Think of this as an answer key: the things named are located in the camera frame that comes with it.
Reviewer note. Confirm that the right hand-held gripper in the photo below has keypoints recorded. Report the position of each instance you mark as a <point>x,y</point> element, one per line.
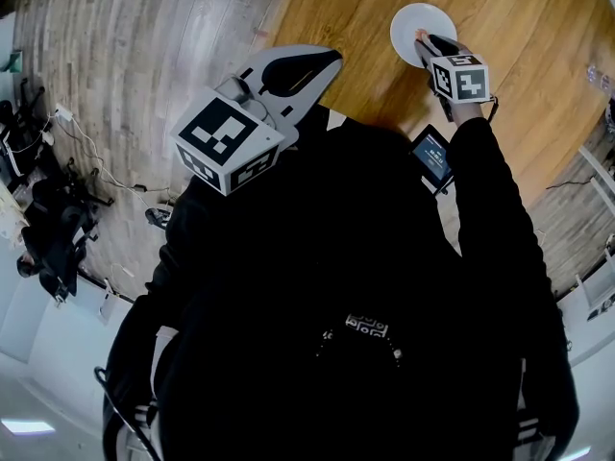
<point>461,82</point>

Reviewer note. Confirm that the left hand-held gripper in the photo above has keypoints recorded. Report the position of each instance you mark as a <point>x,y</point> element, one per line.
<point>226,132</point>

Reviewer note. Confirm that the orange shrimp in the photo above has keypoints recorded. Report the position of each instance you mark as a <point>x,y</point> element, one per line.
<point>421,32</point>

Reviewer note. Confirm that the white round plate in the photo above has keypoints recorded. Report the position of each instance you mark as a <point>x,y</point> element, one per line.
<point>413,19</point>

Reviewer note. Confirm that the person's right forearm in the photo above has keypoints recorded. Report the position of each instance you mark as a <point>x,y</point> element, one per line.
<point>495,185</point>

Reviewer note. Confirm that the black tablet with screen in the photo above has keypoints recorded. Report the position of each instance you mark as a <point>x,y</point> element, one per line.
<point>432,156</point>

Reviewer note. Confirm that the clear glass items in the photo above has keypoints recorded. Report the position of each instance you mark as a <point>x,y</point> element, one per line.
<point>598,77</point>

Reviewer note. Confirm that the black floor device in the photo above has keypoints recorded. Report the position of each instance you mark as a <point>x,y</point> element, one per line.
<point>157,216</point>

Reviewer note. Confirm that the person's black clothing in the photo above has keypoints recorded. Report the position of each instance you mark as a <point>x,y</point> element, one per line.
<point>336,305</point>

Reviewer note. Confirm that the white power strip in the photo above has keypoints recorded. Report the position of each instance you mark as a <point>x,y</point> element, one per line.
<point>63,112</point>

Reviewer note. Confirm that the white cabinet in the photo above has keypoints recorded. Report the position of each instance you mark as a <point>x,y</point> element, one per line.
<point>598,288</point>

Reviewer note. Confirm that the black office chair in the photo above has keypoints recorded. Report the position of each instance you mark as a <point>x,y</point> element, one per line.
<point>53,243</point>
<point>19,128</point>

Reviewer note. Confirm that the ceiling light panel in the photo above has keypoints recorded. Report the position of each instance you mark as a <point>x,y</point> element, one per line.
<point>26,426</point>

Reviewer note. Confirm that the white shelf frame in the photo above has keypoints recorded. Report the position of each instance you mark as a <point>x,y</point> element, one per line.
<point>598,168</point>

